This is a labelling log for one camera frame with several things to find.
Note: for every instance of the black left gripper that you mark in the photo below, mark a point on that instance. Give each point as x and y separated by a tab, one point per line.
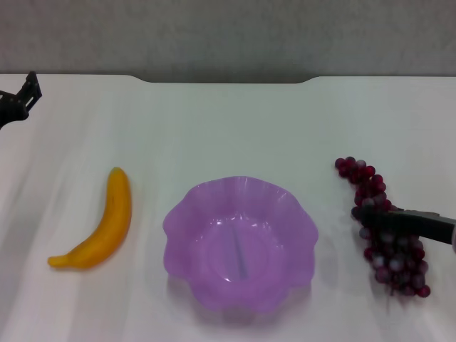
12	108

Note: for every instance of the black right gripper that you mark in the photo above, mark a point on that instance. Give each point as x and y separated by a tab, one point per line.
431	226

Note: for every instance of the dark red grape bunch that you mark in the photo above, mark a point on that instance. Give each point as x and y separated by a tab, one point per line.
370	189

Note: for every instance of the yellow plastic banana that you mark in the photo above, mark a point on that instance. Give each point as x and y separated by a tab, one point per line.
110	221

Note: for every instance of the purple wavy-edged plastic bowl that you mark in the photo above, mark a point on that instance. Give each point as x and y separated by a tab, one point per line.
221	199

